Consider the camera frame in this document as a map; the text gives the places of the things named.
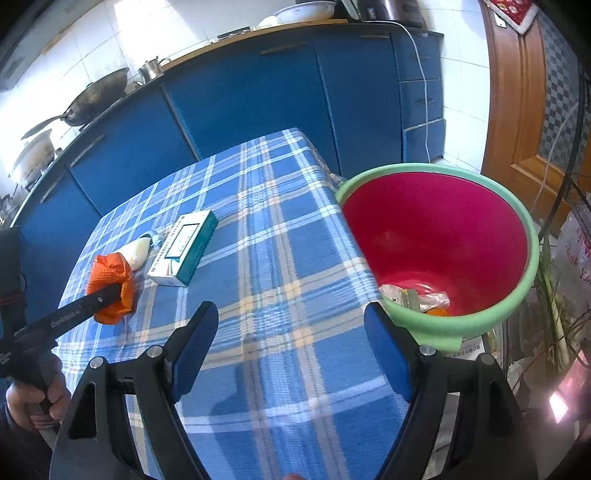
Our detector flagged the orange mesh cloth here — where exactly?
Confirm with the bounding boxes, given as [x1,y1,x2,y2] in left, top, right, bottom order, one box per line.
[86,252,134,325]

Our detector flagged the small orange bag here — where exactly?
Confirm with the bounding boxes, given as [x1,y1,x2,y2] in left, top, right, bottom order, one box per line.
[427,308,449,317]

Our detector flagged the pale yellow sponge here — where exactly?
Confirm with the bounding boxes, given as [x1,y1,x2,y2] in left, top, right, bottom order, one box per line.
[117,236,151,271]

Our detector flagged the clear plastic bag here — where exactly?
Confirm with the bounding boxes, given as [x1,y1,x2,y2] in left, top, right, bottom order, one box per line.
[379,284,451,313]

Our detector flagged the white teal small carton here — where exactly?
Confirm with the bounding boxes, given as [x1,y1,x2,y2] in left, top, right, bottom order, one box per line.
[147,210,218,287]

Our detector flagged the small light blue cap piece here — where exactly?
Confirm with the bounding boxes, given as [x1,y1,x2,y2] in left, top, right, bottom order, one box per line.
[146,230,164,249]

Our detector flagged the blue kitchen base cabinets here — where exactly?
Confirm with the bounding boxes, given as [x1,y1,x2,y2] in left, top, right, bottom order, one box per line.
[14,22,445,322]

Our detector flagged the person's left hand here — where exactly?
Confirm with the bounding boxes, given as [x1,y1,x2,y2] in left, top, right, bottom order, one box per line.
[6,373,71,431]

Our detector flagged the green onions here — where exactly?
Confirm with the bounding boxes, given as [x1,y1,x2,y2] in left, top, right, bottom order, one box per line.
[525,234,590,380]

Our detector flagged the red basin with green rim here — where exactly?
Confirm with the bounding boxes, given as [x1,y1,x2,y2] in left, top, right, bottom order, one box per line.
[335,163,540,352]

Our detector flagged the white cooking pot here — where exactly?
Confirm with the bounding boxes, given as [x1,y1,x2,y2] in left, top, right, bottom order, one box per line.
[10,129,55,187]

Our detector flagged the blue plaid tablecloth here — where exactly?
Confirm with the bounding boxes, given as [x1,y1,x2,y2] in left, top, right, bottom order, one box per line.
[56,129,408,479]

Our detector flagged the white plastic shopping bag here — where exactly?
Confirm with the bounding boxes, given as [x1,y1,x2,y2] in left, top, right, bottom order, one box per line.
[553,202,591,317]

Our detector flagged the black wok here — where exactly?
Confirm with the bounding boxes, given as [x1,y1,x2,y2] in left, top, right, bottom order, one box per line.
[21,67,129,140]

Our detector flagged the wooden door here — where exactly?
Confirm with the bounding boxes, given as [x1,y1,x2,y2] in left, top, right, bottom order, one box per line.
[481,2,590,235]

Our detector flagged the steel kettle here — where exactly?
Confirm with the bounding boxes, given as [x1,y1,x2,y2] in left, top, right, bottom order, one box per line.
[138,57,171,84]

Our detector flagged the red patterned quilted cloth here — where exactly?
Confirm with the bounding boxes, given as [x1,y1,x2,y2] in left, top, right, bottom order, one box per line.
[484,0,539,35]

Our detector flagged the dark rice cooker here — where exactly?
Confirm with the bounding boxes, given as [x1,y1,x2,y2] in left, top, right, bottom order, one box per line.
[358,0,426,29]

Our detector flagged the white bowl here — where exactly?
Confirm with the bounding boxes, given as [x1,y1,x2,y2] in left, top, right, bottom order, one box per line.
[274,1,335,24]

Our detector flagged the white power cable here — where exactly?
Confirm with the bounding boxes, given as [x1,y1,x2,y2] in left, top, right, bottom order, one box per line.
[368,19,432,163]

